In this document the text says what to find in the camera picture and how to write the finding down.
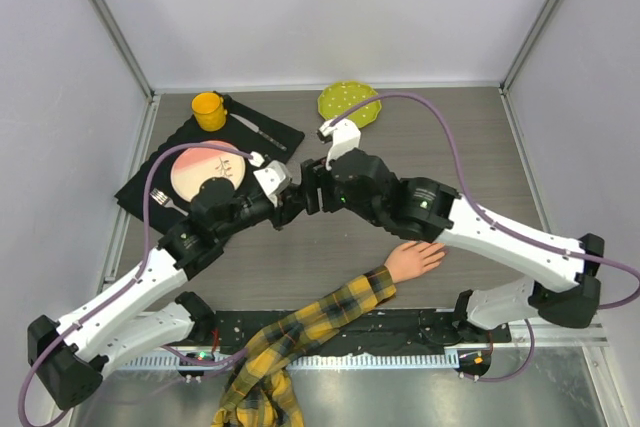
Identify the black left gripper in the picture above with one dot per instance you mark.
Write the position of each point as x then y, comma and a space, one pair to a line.
287, 207

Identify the yellow ceramic mug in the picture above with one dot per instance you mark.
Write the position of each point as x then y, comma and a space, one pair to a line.
209, 111

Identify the table knife with dark handle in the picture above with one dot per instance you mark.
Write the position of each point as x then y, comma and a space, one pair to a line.
254, 128

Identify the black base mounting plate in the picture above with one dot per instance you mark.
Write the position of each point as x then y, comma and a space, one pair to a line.
377, 332

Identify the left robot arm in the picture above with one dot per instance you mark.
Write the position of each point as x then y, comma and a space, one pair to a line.
69, 355

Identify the slotted cable duct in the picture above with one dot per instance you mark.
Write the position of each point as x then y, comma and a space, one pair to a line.
157, 361

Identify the yellow plaid shirt sleeve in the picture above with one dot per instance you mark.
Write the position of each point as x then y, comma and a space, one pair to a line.
260, 391

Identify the pink and cream plate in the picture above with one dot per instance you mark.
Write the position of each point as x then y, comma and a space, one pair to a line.
194, 166

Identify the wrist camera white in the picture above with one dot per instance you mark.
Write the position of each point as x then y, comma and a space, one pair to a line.
273, 179
343, 135

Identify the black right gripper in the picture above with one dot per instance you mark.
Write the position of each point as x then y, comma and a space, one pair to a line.
315, 176

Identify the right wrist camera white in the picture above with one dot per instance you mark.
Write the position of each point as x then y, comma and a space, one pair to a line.
343, 135

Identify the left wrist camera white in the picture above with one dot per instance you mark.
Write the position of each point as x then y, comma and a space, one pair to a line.
273, 179

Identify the mannequin hand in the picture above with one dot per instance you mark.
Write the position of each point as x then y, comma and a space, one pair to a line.
413, 259

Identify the silver fork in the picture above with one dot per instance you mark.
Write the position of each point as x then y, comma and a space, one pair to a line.
165, 201

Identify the black cloth placemat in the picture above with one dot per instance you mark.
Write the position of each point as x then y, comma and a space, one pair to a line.
235, 133

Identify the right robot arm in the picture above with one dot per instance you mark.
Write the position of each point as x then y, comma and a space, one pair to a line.
558, 283

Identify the green polka dot dish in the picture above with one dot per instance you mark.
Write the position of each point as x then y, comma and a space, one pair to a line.
339, 97

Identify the aluminium frame rail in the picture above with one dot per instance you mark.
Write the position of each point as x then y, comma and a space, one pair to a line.
127, 208

